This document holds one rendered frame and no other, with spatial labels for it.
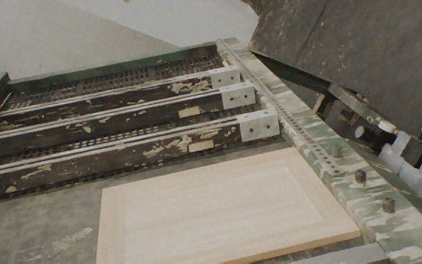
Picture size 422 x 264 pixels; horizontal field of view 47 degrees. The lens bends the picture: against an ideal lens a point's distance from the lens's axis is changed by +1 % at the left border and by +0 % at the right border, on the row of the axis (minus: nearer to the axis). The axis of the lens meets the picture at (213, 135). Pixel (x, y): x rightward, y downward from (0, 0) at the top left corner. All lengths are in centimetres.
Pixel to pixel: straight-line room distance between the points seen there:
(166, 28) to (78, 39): 185
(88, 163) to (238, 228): 60
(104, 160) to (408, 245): 92
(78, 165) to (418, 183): 96
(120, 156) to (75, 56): 521
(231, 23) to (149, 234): 409
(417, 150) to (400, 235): 27
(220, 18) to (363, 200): 410
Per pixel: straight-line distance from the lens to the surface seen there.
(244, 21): 513
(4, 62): 690
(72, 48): 666
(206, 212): 120
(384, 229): 104
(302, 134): 143
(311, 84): 294
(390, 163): 132
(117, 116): 181
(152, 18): 503
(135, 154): 152
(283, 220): 114
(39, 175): 157
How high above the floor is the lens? 153
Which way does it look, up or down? 17 degrees down
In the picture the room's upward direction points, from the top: 72 degrees counter-clockwise
